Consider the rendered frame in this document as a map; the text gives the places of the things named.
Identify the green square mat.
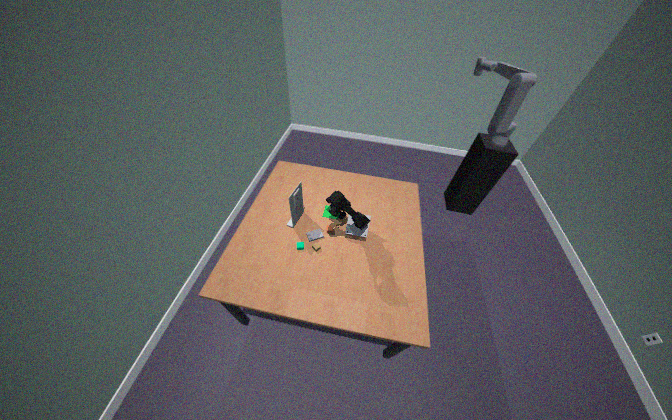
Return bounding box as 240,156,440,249
322,205,339,220

